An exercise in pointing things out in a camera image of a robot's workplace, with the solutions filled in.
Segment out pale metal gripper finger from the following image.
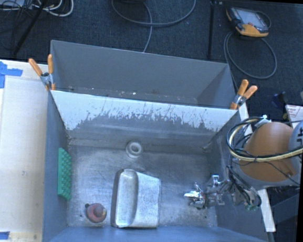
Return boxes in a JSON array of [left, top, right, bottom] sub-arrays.
[[182, 190, 207, 209], [191, 182, 209, 196]]

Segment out grey metal bin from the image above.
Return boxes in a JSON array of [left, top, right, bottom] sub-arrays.
[[33, 39, 285, 242]]

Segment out red-brown round toy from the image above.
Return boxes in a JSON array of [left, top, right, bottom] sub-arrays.
[[83, 202, 108, 224]]

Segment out dark green flat block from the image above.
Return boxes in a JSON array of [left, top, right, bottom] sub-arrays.
[[54, 147, 76, 202]]

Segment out pale wood flat board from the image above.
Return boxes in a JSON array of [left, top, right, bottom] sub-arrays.
[[0, 75, 57, 237]]

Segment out clear plastic ring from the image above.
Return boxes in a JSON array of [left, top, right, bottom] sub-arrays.
[[124, 140, 143, 159]]

